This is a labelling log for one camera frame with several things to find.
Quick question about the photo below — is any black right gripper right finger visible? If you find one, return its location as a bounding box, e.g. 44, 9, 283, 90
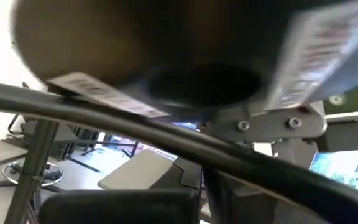
202, 169, 316, 224

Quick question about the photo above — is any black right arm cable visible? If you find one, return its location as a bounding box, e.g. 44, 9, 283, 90
0, 80, 358, 224

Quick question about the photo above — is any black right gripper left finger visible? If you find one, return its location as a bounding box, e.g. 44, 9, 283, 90
39, 155, 203, 224

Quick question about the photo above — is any silver metal pole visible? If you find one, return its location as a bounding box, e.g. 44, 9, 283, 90
4, 119, 60, 224

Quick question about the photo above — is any black office chair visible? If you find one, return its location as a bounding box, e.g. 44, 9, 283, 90
7, 111, 80, 161

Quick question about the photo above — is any grey desk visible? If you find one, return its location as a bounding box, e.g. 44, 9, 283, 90
97, 149, 174, 190

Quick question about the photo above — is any black computer monitor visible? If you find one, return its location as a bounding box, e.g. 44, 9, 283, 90
308, 150, 358, 191

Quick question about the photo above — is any black stool chrome ring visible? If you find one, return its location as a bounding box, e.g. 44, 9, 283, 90
2, 157, 64, 188

